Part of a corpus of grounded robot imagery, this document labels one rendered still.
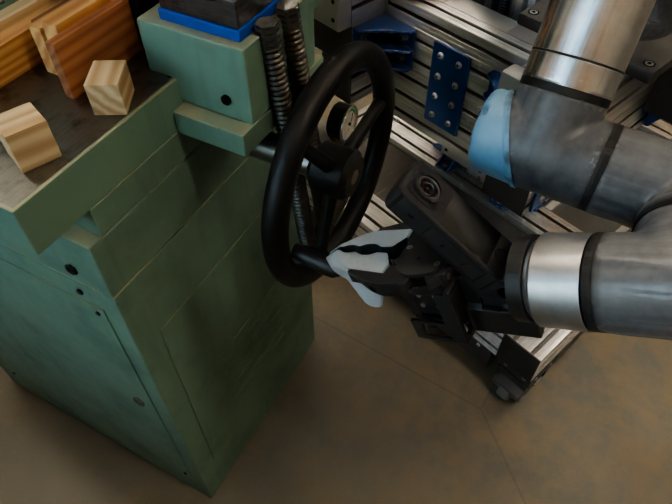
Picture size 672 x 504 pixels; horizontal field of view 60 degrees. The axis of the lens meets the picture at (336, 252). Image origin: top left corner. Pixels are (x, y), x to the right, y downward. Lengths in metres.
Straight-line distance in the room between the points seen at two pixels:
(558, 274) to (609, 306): 0.04
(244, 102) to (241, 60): 0.05
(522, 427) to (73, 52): 1.17
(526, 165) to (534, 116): 0.04
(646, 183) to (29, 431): 1.35
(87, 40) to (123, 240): 0.21
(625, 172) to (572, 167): 0.04
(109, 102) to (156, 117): 0.06
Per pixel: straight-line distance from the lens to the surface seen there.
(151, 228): 0.73
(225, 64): 0.63
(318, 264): 0.60
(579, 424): 1.49
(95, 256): 0.68
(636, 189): 0.51
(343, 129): 0.98
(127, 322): 0.77
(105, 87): 0.64
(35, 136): 0.60
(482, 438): 1.41
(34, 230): 0.61
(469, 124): 1.21
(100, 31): 0.70
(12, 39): 0.74
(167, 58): 0.68
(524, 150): 0.51
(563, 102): 0.50
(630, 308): 0.44
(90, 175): 0.63
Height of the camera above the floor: 1.27
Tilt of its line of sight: 50 degrees down
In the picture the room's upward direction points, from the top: straight up
